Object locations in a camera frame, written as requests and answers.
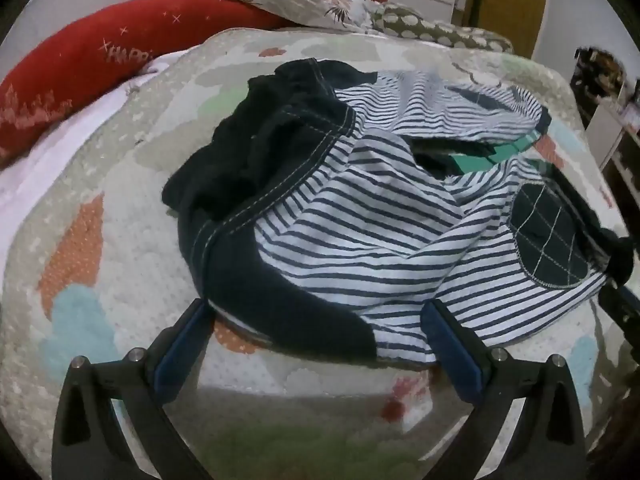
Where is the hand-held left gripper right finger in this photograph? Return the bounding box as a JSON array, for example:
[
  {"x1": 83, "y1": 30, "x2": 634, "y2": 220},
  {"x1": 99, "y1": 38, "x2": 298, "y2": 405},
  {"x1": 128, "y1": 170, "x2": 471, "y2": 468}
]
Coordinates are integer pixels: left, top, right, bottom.
[{"x1": 420, "y1": 300, "x2": 588, "y2": 480}]

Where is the heart patterned quilt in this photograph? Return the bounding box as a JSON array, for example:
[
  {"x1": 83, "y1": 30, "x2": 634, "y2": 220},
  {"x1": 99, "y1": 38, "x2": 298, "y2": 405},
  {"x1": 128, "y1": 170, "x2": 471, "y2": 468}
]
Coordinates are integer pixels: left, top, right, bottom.
[{"x1": 0, "y1": 27, "x2": 631, "y2": 480}]

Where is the cluttered shelf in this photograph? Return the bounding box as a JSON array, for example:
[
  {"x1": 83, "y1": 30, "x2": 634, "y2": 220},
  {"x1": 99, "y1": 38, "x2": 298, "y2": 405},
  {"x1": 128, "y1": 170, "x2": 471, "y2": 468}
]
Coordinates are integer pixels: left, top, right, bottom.
[{"x1": 570, "y1": 45, "x2": 640, "y2": 211}]

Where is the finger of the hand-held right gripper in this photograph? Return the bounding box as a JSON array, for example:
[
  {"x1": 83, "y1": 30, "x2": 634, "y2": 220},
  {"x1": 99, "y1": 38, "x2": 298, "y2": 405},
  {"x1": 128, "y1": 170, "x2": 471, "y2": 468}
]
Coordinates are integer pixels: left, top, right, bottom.
[{"x1": 597, "y1": 284, "x2": 640, "y2": 346}]

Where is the white round panel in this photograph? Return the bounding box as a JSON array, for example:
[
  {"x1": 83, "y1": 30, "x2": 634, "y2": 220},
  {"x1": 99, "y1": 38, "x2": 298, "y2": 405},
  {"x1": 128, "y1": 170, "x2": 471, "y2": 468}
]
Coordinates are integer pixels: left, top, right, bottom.
[{"x1": 0, "y1": 0, "x2": 141, "y2": 51}]

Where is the olive polka dot pillow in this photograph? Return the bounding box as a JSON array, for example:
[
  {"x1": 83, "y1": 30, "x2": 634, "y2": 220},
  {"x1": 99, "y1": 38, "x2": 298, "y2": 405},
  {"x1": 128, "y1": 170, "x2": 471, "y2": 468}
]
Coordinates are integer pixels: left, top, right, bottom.
[{"x1": 372, "y1": 4, "x2": 513, "y2": 51}]

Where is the long red pillow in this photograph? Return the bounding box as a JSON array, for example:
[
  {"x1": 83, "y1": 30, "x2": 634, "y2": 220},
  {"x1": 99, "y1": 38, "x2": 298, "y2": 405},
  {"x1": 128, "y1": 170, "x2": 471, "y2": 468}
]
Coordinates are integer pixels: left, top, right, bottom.
[{"x1": 0, "y1": 0, "x2": 286, "y2": 161}]

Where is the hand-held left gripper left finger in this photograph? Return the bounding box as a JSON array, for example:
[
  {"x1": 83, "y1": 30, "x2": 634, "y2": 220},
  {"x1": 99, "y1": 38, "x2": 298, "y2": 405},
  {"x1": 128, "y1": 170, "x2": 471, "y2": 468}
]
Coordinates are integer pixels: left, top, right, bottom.
[{"x1": 50, "y1": 297, "x2": 221, "y2": 480}]

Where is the wooden door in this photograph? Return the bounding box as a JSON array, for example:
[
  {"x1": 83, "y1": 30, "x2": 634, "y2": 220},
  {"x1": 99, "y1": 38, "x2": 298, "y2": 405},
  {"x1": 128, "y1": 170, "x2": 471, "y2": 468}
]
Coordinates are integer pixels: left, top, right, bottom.
[{"x1": 475, "y1": 0, "x2": 551, "y2": 43}]

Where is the white bed sheet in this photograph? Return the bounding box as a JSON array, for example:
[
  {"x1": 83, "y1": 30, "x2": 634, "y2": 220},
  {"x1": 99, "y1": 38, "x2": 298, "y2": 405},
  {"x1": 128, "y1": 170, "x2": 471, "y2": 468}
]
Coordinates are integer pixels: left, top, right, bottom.
[{"x1": 0, "y1": 52, "x2": 176, "y2": 271}]

